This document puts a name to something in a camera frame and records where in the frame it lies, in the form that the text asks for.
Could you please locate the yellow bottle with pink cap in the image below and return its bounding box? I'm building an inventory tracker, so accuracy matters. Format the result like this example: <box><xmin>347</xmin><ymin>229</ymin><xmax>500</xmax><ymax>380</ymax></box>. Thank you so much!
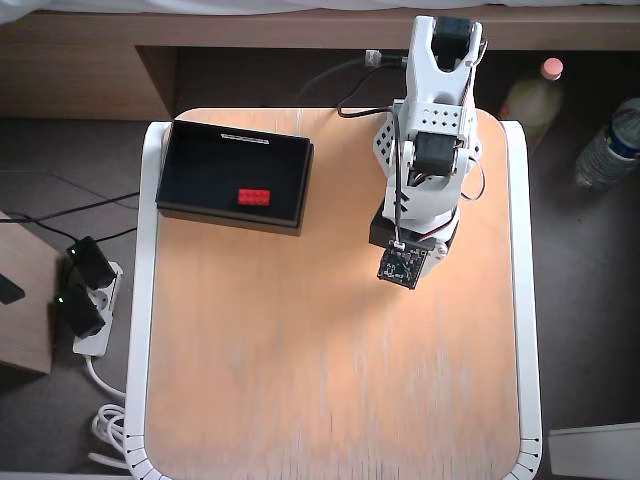
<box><xmin>499</xmin><ymin>57</ymin><xmax>566</xmax><ymax>146</ymax></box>

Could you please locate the black open box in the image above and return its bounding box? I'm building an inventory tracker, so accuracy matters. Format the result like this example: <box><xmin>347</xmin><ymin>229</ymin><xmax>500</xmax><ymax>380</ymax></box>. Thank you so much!
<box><xmin>155</xmin><ymin>119</ymin><xmax>315</xmax><ymax>237</ymax></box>

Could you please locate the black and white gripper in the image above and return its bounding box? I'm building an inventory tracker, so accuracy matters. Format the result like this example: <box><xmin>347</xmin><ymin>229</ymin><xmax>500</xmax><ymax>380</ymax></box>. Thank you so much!
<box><xmin>368</xmin><ymin>209</ymin><xmax>460</xmax><ymax>262</ymax></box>

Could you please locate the brown wooden box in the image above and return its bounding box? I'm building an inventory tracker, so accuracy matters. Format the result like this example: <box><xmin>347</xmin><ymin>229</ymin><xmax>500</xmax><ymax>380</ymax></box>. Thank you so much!
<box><xmin>0</xmin><ymin>209</ymin><xmax>64</xmax><ymax>376</ymax></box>

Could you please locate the white power strip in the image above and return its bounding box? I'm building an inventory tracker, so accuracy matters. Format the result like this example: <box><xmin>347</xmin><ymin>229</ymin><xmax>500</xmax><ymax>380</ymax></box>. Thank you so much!
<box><xmin>72</xmin><ymin>260</ymin><xmax>124</xmax><ymax>357</ymax></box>

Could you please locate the black power adapter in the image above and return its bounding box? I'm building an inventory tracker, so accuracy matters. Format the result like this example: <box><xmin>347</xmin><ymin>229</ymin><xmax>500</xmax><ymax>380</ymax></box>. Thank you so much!
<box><xmin>66</xmin><ymin>237</ymin><xmax>116</xmax><ymax>289</ymax></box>
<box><xmin>53</xmin><ymin>283</ymin><xmax>107</xmax><ymax>339</ymax></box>

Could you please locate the small black flat object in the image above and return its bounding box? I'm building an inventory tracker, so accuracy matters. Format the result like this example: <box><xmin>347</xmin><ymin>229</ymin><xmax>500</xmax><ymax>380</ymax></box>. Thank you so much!
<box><xmin>0</xmin><ymin>273</ymin><xmax>26</xmax><ymax>306</ymax></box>

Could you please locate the black cable with silver plug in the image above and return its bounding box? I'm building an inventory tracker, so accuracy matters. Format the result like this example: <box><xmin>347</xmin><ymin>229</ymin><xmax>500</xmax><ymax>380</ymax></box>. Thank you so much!
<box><xmin>294</xmin><ymin>49</ymin><xmax>409</xmax><ymax>104</ymax></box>

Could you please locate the white box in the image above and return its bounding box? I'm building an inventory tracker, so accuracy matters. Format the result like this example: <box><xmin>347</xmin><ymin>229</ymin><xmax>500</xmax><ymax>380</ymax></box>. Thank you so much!
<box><xmin>547</xmin><ymin>422</ymin><xmax>640</xmax><ymax>480</ymax></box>

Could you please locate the white power cable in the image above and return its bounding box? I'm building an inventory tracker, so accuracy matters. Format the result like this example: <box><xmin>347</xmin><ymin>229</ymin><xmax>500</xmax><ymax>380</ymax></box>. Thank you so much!
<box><xmin>84</xmin><ymin>352</ymin><xmax>131</xmax><ymax>471</ymax></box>

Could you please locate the bare camera circuit board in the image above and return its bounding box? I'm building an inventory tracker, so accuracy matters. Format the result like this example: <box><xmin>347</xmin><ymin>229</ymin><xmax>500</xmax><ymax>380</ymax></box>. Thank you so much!
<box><xmin>375</xmin><ymin>239</ymin><xmax>432</xmax><ymax>291</ymax></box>

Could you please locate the clear plastic water bottle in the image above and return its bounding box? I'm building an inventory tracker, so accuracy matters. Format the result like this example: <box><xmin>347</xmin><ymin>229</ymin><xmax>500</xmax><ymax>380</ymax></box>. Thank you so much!
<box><xmin>574</xmin><ymin>97</ymin><xmax>640</xmax><ymax>189</ymax></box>

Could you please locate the black floor cable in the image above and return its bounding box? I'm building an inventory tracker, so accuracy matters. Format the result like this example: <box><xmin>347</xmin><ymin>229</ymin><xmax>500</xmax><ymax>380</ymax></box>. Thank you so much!
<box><xmin>0</xmin><ymin>191</ymin><xmax>141</xmax><ymax>246</ymax></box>

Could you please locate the brown wooden bed frame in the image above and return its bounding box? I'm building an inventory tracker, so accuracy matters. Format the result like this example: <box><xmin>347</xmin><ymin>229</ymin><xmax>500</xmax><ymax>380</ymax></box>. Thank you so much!
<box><xmin>0</xmin><ymin>9</ymin><xmax>640</xmax><ymax>121</ymax></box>

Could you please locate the white bedding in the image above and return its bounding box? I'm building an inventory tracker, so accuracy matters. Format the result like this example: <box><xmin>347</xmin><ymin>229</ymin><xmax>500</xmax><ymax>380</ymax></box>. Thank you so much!
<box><xmin>0</xmin><ymin>0</ymin><xmax>640</xmax><ymax>24</ymax></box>

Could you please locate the black camera cable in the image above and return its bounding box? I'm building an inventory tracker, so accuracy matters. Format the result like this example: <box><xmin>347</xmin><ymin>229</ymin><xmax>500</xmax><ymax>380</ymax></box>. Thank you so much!
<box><xmin>336</xmin><ymin>62</ymin><xmax>407</xmax><ymax>247</ymax></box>

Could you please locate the red lego block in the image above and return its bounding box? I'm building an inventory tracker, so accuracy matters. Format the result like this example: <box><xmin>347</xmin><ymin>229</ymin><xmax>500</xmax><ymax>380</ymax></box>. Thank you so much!
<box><xmin>236</xmin><ymin>188</ymin><xmax>272</xmax><ymax>207</ymax></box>

